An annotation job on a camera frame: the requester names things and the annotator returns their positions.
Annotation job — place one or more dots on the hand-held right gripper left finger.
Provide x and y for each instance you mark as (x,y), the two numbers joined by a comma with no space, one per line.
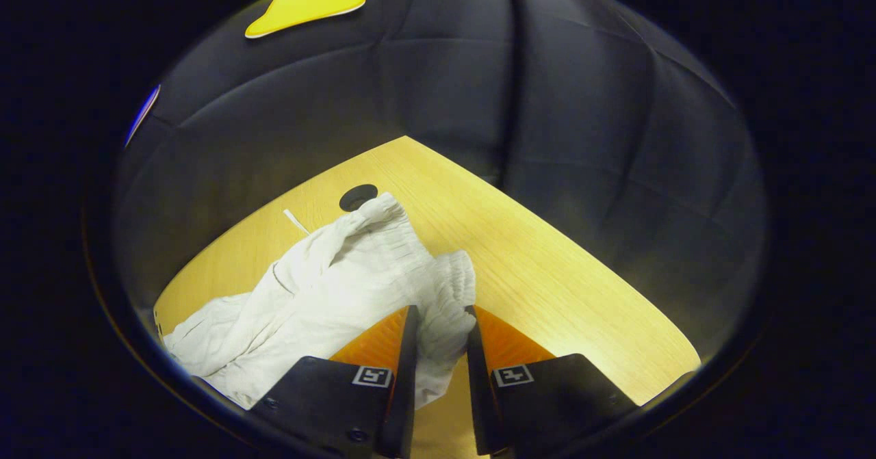
(405,377)

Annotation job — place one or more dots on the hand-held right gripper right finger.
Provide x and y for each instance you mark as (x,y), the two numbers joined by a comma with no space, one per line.
(479,390)

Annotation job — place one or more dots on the white jeans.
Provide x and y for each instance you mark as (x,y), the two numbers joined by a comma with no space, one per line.
(328,295)

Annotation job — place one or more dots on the white paper strip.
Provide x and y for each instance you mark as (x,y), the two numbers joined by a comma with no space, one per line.
(295,221)

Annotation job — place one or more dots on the black backdrop cloth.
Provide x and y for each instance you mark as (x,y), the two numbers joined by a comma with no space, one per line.
(547,103)

